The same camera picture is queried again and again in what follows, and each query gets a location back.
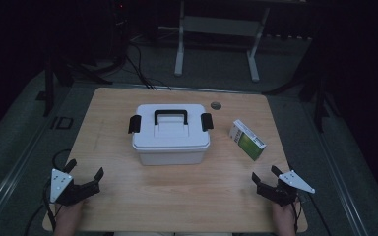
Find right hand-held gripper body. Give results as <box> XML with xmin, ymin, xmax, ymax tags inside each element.
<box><xmin>256</xmin><ymin>169</ymin><xmax>316</xmax><ymax>207</ymax></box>

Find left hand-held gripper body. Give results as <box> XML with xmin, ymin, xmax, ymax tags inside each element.
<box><xmin>49</xmin><ymin>168</ymin><xmax>101</xmax><ymax>207</ymax></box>

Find green and white medicine box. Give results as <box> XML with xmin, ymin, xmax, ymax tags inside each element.
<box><xmin>227</xmin><ymin>118</ymin><xmax>268</xmax><ymax>162</ymax></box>

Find white plastic storage box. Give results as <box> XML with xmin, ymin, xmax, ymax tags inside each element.
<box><xmin>131</xmin><ymin>143</ymin><xmax>211</xmax><ymax>167</ymax></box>

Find white lid with black handle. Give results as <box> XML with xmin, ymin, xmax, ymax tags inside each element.
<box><xmin>127</xmin><ymin>103</ymin><xmax>215</xmax><ymax>153</ymax></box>

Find person's left hand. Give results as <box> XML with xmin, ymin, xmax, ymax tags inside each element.
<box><xmin>54</xmin><ymin>200</ymin><xmax>85</xmax><ymax>222</ymax></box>

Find black stand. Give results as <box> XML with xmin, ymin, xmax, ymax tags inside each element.
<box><xmin>261</xmin><ymin>45</ymin><xmax>343</xmax><ymax>134</ymax></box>
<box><xmin>34</xmin><ymin>57</ymin><xmax>113</xmax><ymax>118</ymax></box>

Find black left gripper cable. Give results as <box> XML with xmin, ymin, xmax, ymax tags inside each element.
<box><xmin>24</xmin><ymin>148</ymin><xmax>73</xmax><ymax>236</ymax></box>

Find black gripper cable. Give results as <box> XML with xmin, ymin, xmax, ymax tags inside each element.
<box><xmin>291</xmin><ymin>191</ymin><xmax>333</xmax><ymax>236</ymax></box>
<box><xmin>24</xmin><ymin>148</ymin><xmax>73</xmax><ymax>236</ymax></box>

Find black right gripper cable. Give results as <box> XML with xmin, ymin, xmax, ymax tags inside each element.
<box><xmin>291</xmin><ymin>191</ymin><xmax>333</xmax><ymax>236</ymax></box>

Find black rectangular floor bracket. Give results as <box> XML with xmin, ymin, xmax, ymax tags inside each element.
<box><xmin>49</xmin><ymin>115</ymin><xmax>75</xmax><ymax>131</ymax></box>

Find black floor cables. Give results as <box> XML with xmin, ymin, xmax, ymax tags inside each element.
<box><xmin>123</xmin><ymin>40</ymin><xmax>173</xmax><ymax>91</ymax></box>

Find white metal stand frame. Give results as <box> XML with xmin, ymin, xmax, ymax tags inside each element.
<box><xmin>173</xmin><ymin>0</ymin><xmax>272</xmax><ymax>84</ymax></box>

